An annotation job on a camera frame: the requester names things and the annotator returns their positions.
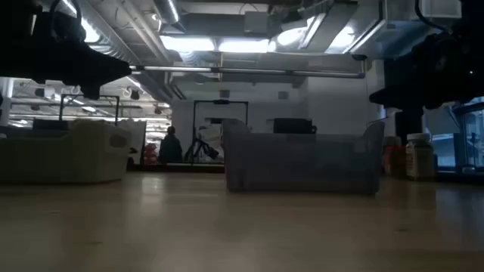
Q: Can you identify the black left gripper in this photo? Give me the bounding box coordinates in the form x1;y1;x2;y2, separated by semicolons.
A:
36;37;133;100

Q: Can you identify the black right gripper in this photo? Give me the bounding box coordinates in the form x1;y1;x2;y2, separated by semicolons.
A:
369;25;468;111

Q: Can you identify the tan-lid spice jar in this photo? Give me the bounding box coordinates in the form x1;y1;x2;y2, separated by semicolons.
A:
383;134;403;177

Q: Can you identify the white-cap spice jar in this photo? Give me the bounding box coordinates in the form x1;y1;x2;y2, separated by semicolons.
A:
405;132;436;180

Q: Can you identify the tall black cabinet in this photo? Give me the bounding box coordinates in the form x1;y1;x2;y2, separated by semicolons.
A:
395;108;425;147

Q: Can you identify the white board panel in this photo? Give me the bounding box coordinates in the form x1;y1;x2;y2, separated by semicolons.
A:
119;119;147;166

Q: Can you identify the ceiling light panel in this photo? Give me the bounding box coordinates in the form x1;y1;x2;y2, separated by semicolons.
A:
160;35;216;53
218;37;270;54

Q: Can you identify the dark monitor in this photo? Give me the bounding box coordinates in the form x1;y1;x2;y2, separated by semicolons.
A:
32;118;72;131

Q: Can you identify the red bundle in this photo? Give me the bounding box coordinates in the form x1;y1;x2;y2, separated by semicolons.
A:
144;142;159;165

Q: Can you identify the person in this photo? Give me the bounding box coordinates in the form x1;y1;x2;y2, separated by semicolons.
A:
157;125;184;165

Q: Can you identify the white pillar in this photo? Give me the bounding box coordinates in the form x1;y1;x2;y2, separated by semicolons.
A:
0;77;15;128

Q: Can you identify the black printer box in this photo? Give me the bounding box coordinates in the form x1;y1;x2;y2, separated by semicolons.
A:
272;117;318;135

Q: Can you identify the black tripod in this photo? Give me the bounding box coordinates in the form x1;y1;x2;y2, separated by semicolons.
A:
184;138;220;164

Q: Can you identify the dark translucent plastic bin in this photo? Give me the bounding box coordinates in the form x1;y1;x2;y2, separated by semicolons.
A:
222;118;386;196

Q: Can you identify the grey metal ceiling pipe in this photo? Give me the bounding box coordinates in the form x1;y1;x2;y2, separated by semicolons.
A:
129;65;366;79

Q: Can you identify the round silver air duct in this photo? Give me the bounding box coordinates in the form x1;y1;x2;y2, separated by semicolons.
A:
153;0;181;26

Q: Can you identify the glass window wall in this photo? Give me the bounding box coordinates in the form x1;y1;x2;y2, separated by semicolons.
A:
425;97;484;169

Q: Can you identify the black metal rig frame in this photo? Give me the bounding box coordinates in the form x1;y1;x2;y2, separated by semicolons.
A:
191;99;250;164

